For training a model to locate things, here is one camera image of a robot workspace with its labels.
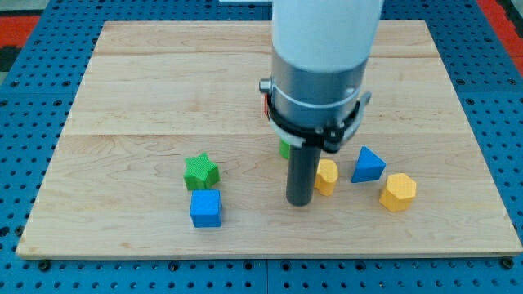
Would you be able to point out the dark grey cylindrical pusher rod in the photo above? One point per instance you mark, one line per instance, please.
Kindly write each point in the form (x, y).
(302, 166)

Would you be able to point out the blue cube block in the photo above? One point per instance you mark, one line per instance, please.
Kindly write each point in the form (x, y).
(205, 208)

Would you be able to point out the yellow rounded block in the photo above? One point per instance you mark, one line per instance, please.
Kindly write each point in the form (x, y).
(326, 177)

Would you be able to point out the black clamp ring mount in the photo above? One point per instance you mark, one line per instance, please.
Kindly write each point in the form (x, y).
(329, 139)

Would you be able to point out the green block behind rod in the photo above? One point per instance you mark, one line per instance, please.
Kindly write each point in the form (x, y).
(284, 149)

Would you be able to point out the red block behind arm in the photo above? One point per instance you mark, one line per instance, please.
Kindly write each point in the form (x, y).
(265, 105)

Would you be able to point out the green star block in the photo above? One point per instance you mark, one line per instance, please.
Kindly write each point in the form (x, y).
(201, 172)

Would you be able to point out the wooden board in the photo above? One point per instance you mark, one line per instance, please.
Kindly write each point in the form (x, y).
(157, 92)

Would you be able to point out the yellow hexagon block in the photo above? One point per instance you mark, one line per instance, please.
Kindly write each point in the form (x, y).
(398, 192)

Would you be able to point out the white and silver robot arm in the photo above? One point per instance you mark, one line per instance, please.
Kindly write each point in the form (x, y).
(313, 96)

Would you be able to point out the blue triangle block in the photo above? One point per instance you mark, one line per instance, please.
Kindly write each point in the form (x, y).
(369, 166)

